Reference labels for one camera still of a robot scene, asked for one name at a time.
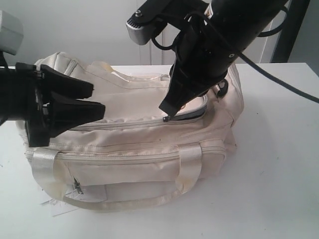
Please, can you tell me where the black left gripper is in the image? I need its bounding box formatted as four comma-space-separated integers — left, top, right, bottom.
9, 62, 106, 147

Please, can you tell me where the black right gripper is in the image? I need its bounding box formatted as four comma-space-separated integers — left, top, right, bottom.
159, 22, 249, 117

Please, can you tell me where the gold key ring zipper pull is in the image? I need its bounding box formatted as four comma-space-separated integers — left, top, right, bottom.
162, 115, 174, 122

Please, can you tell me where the cream fabric duffel bag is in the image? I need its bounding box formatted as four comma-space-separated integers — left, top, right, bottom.
25, 52, 244, 212

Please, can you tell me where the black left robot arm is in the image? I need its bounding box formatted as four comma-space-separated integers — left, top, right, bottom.
0, 63, 106, 147

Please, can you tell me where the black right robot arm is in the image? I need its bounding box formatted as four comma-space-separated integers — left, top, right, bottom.
159, 0, 286, 117

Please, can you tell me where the white paper hang tag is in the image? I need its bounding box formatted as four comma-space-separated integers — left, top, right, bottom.
40, 191, 78, 217

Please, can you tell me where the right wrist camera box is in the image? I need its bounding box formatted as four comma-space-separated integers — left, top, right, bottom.
125, 0, 207, 46

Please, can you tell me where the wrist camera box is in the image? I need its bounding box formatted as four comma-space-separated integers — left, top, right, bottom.
0, 10, 24, 55
125, 0, 207, 46

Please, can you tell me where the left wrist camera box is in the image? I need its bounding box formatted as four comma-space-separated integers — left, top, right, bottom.
0, 10, 24, 55

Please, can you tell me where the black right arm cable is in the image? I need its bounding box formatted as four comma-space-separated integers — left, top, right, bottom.
151, 4, 319, 103

